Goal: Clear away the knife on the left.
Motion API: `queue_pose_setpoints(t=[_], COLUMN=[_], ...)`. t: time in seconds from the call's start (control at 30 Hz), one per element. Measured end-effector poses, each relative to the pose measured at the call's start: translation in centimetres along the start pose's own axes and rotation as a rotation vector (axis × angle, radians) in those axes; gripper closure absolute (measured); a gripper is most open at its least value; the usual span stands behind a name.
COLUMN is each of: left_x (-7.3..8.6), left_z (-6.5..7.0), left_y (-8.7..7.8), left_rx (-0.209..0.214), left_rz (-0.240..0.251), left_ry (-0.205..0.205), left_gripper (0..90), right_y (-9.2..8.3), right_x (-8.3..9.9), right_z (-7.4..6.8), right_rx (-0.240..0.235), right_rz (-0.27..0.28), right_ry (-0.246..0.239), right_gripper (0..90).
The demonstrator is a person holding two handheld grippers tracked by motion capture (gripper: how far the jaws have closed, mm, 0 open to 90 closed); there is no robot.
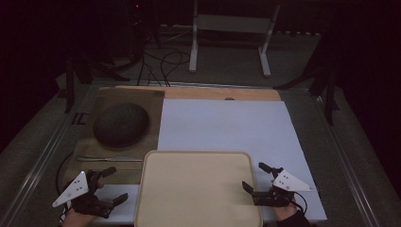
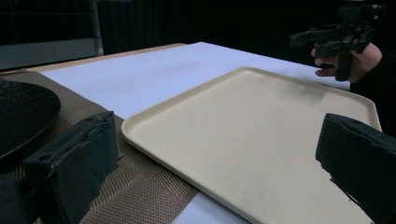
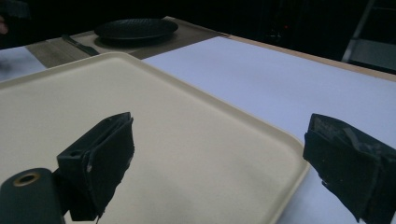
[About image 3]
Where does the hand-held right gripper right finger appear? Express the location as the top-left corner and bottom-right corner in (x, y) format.
(303, 113), (396, 224)

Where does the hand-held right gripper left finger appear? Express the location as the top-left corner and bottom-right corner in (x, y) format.
(56, 112), (135, 222)

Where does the brown placemat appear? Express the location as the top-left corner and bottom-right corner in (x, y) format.
(25, 16), (231, 69)

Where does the beige plastic tray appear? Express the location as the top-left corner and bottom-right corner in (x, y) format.
(0, 51), (311, 224)

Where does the grey metal stand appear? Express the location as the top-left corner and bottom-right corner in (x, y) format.
(341, 0), (396, 75)

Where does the black round plate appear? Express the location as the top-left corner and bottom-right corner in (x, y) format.
(93, 18), (179, 42)

